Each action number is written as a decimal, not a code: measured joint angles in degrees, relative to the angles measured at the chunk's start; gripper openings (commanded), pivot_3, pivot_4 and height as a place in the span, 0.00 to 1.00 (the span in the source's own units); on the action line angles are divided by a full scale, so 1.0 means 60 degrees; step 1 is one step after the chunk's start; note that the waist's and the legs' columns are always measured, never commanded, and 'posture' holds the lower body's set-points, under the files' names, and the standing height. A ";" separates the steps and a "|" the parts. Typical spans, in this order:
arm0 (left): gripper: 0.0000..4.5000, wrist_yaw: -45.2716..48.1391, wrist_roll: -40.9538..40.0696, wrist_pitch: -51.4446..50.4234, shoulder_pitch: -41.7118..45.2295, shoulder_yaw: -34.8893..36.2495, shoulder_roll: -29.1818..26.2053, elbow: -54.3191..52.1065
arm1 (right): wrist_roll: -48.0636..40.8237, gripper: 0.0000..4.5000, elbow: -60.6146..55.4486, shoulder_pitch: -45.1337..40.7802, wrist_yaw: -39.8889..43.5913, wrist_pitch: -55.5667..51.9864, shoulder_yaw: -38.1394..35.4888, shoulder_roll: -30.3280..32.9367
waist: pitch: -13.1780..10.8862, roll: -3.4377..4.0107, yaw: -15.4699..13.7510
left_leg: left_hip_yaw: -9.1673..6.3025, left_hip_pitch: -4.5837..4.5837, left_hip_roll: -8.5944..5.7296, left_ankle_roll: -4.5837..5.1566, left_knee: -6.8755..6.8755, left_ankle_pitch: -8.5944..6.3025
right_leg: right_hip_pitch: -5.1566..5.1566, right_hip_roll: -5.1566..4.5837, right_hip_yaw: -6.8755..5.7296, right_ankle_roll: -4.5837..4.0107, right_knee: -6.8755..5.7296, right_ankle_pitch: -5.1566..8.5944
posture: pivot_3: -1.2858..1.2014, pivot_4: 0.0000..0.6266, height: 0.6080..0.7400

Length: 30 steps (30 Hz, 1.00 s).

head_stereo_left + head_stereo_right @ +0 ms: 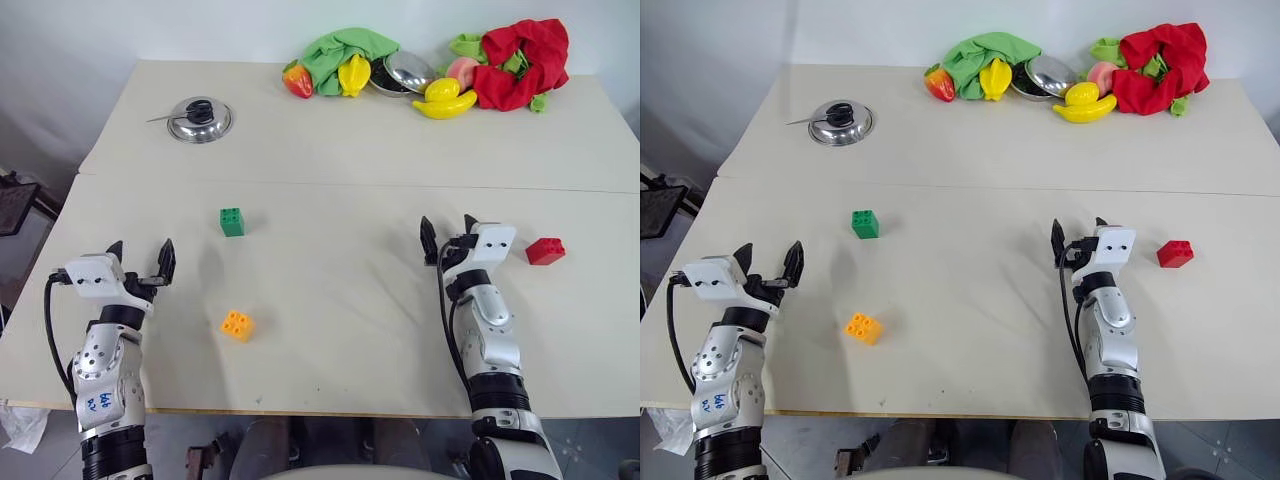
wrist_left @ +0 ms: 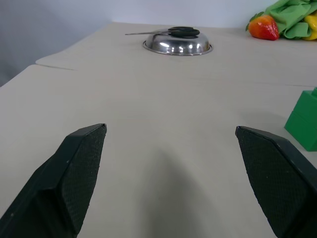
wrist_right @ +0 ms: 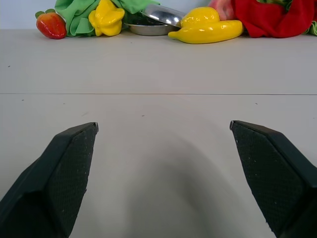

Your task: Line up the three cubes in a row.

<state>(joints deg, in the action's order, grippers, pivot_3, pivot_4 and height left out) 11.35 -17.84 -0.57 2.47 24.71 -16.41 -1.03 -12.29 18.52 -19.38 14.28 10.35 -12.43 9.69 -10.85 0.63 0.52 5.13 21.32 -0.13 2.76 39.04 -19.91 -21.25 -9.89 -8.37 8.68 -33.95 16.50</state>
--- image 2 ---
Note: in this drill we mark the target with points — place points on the green toy block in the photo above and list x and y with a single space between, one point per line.
303 122

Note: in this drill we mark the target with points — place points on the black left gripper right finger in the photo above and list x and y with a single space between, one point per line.
277 183

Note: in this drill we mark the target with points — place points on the yellow toy fruit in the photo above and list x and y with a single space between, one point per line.
312 26

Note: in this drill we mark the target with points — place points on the upturned steel bowl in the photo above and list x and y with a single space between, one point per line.
177 44

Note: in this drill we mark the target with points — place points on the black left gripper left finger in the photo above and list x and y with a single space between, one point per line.
57 183

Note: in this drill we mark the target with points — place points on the green cloth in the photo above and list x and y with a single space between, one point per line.
288 17

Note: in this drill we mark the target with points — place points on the red toy strawberry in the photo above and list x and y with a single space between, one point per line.
263 27

